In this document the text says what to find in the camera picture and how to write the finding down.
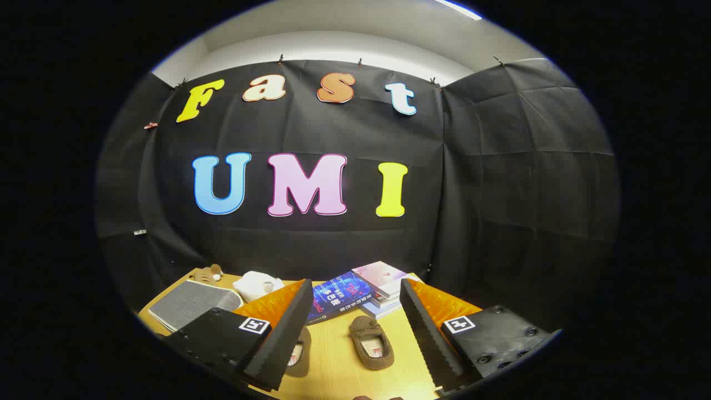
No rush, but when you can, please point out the brown fuzzy slipper shoe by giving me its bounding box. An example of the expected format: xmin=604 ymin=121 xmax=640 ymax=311
xmin=286 ymin=327 xmax=312 ymax=378
xmin=349 ymin=316 xmax=395 ymax=371

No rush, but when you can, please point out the brown striped plush toy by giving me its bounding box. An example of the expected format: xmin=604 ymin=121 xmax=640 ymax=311
xmin=189 ymin=264 xmax=224 ymax=285

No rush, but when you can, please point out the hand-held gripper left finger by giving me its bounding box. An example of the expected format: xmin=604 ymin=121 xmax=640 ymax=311
xmin=166 ymin=279 xmax=314 ymax=392

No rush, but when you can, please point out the light blue book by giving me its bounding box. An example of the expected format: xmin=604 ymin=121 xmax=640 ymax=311
xmin=360 ymin=300 xmax=402 ymax=320

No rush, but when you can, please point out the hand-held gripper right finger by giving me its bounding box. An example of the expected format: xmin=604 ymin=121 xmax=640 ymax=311
xmin=399 ymin=279 xmax=562 ymax=396

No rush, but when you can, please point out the pink and white book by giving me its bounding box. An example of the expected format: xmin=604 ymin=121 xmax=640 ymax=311
xmin=352 ymin=261 xmax=412 ymax=299

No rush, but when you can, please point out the white plush toy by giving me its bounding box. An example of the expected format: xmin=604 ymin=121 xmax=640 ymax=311
xmin=232 ymin=271 xmax=285 ymax=303

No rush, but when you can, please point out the grey fabric storage box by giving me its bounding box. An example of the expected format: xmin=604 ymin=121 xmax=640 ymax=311
xmin=147 ymin=279 xmax=244 ymax=333

